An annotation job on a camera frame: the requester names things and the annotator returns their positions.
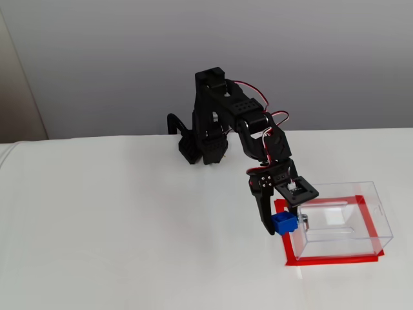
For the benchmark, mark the red tape square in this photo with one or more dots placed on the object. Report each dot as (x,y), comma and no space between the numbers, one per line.
(332,261)

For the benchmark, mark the blue lego brick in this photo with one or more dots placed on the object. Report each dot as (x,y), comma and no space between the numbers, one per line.
(284,223)

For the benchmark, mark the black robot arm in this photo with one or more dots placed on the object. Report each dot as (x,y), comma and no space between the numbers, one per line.
(222,103)

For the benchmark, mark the silver cam lock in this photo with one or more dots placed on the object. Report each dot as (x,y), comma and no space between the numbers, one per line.
(305,222)

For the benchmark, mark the transparent plastic box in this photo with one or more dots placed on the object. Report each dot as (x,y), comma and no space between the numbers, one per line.
(348,226)

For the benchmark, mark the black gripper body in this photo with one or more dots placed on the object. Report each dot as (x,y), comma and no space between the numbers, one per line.
(270,183)

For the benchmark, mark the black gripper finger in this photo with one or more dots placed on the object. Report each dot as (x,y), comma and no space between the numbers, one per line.
(294,211)
(264,203)

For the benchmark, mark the black table clamp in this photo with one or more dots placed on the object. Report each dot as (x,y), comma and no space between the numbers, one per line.
(185,145)

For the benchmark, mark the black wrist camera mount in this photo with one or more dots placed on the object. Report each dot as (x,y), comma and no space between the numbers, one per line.
(298,192)

